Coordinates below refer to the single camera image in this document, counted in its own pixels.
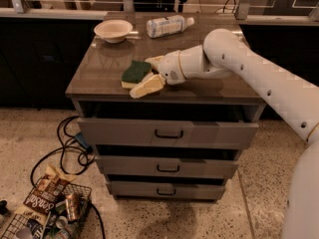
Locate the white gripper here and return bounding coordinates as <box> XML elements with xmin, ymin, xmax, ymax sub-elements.
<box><xmin>130</xmin><ymin>50</ymin><xmax>185</xmax><ymax>99</ymax></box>

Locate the green and yellow sponge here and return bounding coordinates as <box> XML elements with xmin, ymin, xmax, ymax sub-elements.
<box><xmin>121</xmin><ymin>61</ymin><xmax>152</xmax><ymax>89</ymax></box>

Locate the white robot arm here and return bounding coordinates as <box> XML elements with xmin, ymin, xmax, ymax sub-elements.
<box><xmin>130</xmin><ymin>29</ymin><xmax>319</xmax><ymax>239</ymax></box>

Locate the white paper bowl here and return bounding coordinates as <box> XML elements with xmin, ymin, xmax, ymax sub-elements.
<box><xmin>94</xmin><ymin>20</ymin><xmax>133</xmax><ymax>44</ymax></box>

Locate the white plastic bottle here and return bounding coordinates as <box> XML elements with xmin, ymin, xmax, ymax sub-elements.
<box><xmin>147</xmin><ymin>15</ymin><xmax>194</xmax><ymax>38</ymax></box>

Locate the grey drawer cabinet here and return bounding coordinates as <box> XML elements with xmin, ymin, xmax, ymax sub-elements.
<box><xmin>66</xmin><ymin>13</ymin><xmax>265</xmax><ymax>187</ymax></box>

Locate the metal railing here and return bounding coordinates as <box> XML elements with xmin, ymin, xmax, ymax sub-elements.
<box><xmin>0</xmin><ymin>0</ymin><xmax>319</xmax><ymax>26</ymax></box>

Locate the copper drink can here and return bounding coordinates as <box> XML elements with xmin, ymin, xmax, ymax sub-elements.
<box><xmin>65</xmin><ymin>192</ymin><xmax>80</xmax><ymax>222</ymax></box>

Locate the brown snack bag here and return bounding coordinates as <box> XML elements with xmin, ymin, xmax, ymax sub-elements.
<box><xmin>15</xmin><ymin>163</ymin><xmax>77</xmax><ymax>225</ymax></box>

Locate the black wire basket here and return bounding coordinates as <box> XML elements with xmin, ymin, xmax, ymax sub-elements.
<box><xmin>1</xmin><ymin>184</ymin><xmax>91</xmax><ymax>239</ymax></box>

